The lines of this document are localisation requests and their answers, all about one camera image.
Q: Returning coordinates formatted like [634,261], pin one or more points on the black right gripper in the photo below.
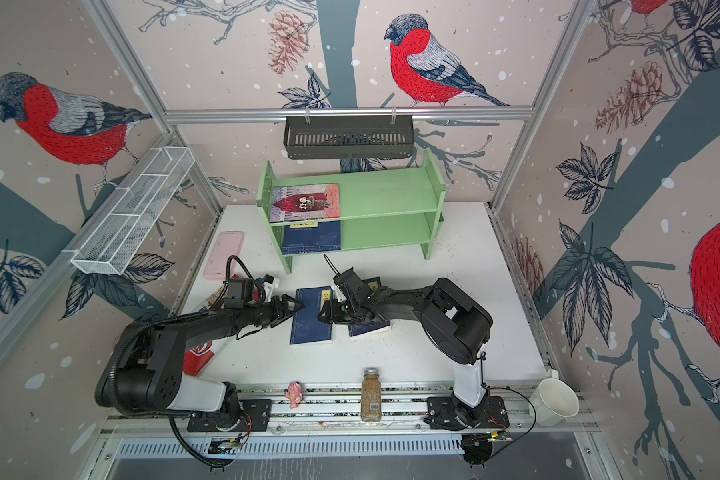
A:
[334,312]

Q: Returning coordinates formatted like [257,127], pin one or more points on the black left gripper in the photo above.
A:
[283,313]

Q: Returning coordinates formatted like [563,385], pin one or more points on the blue book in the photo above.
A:
[355,331]
[312,238]
[306,327]

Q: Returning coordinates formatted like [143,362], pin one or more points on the pink Hamlet book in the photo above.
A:
[304,203]

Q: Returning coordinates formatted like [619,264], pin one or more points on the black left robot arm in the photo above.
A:
[145,374]

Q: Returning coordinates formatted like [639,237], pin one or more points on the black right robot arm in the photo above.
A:
[454,322]

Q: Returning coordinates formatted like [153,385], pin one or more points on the pink case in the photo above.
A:
[228,243]

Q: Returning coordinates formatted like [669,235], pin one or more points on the spice jar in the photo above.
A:
[371,396]

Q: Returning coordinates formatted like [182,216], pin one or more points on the pink small toy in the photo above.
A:
[294,394]

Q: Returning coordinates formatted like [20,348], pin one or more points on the red snack bag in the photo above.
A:
[197,358]

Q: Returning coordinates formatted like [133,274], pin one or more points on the green wooden shelf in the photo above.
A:
[378,209]

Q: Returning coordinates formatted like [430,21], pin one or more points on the black hanging basket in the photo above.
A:
[349,137]

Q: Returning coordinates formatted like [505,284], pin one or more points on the white cup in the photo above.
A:
[553,402]

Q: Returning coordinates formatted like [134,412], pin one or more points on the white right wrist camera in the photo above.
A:
[338,294]

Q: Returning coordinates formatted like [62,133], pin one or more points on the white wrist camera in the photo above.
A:
[338,294]
[269,284]

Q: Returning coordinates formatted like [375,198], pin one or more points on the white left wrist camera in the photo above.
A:
[269,284]

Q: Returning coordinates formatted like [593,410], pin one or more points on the aluminium rail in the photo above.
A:
[337,411]

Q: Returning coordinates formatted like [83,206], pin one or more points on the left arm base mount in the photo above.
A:
[245,417]

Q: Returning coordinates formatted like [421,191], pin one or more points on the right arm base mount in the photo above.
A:
[449,413]

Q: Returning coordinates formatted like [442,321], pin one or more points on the white wire mesh basket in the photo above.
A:
[116,239]

